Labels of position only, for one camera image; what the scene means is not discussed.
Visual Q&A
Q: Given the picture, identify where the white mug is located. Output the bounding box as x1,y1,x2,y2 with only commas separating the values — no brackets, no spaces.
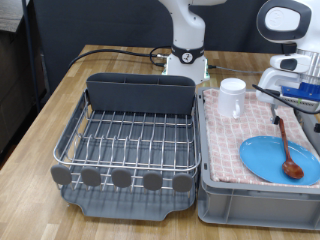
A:
217,77,248,120

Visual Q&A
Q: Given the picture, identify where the black table cable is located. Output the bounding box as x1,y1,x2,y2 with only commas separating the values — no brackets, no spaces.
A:
68,45,173,69

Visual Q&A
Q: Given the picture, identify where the black camera cable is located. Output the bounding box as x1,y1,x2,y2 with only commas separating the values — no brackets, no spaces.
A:
252,83,320,116

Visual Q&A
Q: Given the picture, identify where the grey plastic crate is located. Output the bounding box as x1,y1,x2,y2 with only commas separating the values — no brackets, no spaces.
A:
197,87,320,231

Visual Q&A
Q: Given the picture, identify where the grey dish drying rack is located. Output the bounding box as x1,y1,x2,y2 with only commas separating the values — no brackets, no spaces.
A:
59,99,198,222

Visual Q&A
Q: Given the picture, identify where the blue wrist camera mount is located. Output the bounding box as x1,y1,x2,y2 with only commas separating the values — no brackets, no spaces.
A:
279,82,320,108

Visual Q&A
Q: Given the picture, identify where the dark grey cutlery holder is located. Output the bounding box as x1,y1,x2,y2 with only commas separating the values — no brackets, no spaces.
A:
85,72,196,116

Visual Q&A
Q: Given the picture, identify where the dark metal pole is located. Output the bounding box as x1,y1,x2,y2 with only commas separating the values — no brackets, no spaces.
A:
21,0,42,113

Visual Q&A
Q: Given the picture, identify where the pink checkered cloth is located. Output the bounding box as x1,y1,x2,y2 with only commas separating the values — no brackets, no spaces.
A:
202,88,320,189

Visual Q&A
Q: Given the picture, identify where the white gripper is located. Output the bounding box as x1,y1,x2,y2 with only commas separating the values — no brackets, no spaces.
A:
256,68,320,133

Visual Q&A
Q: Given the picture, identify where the blue plate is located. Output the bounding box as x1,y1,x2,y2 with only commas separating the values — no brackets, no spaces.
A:
238,134,320,187

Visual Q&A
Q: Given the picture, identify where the metal wire dish rack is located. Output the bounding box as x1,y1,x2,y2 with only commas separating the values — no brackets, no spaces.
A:
50,89,202,194

